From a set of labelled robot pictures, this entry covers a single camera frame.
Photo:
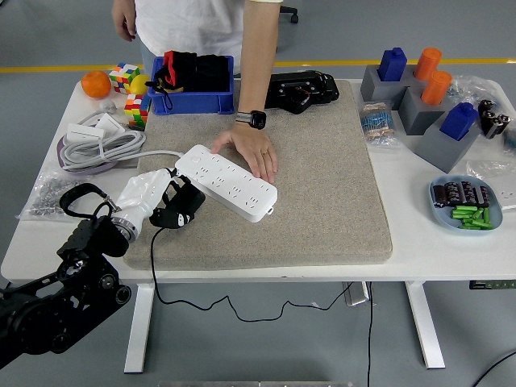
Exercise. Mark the person's left hand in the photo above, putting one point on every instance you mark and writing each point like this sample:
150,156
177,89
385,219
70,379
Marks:
254,149

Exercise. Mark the purple tape roll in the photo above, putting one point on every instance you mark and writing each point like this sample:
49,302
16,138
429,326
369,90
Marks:
92,171

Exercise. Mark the person's right hand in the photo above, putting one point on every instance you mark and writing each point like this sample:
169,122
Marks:
124,24

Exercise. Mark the person's right forearm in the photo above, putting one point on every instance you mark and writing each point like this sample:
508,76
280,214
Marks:
123,5

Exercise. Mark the person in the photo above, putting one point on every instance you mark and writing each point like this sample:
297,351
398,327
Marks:
189,24

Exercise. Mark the small black capacitor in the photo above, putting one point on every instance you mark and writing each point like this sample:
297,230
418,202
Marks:
468,192
452,193
483,196
439,196

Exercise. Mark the black table control panel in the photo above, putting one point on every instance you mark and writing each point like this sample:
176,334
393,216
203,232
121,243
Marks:
492,284

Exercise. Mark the crumpled clear plastic bag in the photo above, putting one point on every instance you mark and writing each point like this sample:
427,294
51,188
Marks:
475,88

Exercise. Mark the grey holder block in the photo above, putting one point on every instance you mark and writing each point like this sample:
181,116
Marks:
417,117
373,88
443,151
411,74

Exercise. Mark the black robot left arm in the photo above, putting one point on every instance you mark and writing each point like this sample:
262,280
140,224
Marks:
80,290

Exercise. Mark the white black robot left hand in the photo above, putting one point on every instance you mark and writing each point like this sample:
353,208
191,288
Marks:
141,193

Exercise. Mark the stickerless colourful puzzle cube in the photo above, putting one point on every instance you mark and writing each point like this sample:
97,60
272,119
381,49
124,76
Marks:
136,109

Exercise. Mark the white round plug head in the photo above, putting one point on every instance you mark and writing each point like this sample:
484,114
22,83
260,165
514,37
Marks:
107,106

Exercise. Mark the clear bag of resistors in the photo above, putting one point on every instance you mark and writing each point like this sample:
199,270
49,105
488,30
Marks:
378,125

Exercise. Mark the blue plastic bin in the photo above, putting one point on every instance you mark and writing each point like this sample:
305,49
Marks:
193,102

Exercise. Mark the white power strip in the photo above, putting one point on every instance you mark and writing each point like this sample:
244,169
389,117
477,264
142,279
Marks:
238,193

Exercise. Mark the clear bag of screws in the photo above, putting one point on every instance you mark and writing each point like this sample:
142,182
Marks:
44,197

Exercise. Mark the person's left forearm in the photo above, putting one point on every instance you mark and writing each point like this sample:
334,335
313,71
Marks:
258,60

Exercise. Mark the black wrist watch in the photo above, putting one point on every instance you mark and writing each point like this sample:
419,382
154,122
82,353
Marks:
256,119

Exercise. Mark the light blue tray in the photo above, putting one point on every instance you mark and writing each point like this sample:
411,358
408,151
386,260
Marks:
443,217

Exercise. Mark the black foam block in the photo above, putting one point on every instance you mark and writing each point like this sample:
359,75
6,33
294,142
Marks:
211,72

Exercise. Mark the black office chair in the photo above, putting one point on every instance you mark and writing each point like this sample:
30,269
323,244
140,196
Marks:
291,14

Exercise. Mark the orange cylinder peg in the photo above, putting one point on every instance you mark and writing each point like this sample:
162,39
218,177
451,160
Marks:
428,64
436,88

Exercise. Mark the orange fruit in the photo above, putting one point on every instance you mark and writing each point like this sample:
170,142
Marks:
96,84

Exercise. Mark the yellow lemon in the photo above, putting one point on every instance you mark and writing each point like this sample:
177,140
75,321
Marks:
141,84

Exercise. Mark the grey-brown mat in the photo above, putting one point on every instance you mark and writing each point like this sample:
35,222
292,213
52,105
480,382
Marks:
314,189

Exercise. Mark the white table leg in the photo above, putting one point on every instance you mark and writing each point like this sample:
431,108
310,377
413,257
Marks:
139,330
425,326

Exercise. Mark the black mechanical device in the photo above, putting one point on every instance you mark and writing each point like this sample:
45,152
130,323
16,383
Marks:
298,92

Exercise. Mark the white square switch plate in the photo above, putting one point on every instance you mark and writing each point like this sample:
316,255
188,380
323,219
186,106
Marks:
109,123

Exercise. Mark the green battery cell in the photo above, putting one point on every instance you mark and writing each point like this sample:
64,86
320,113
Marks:
475,222
463,209
486,215
473,227
461,215
477,214

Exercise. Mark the black plug adapter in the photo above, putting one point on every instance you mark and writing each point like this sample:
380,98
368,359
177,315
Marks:
192,201

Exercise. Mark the silver box under table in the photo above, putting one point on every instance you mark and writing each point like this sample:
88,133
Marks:
356,294

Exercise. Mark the blue square peg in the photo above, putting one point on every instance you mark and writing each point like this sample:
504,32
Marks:
458,121
392,64

